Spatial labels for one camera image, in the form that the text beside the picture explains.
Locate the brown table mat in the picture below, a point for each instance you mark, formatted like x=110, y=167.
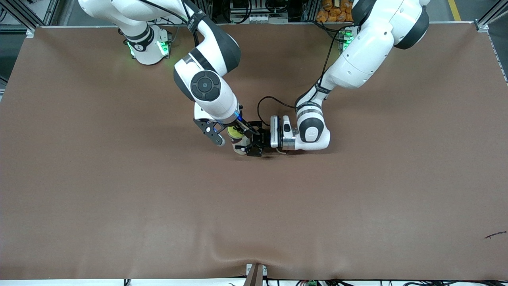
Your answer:
x=254, y=218

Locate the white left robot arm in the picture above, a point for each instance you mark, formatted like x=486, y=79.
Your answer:
x=357, y=59

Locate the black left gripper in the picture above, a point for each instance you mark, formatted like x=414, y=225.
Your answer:
x=263, y=140

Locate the white power strip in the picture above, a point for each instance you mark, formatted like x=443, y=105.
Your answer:
x=260, y=18

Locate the aluminium frame profile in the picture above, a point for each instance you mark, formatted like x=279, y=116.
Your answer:
x=27, y=14
x=490, y=16

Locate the yellow Wilson tennis ball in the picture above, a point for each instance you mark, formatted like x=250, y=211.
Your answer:
x=234, y=133

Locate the Wilson tennis ball can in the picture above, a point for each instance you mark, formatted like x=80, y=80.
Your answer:
x=240, y=147

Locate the orange bagged items pile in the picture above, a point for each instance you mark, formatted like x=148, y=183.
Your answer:
x=333, y=12

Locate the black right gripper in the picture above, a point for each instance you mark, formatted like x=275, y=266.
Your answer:
x=245, y=128

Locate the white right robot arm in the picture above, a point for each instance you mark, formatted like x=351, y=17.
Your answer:
x=206, y=85

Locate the small dark twig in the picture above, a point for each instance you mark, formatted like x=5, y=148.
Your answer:
x=495, y=235

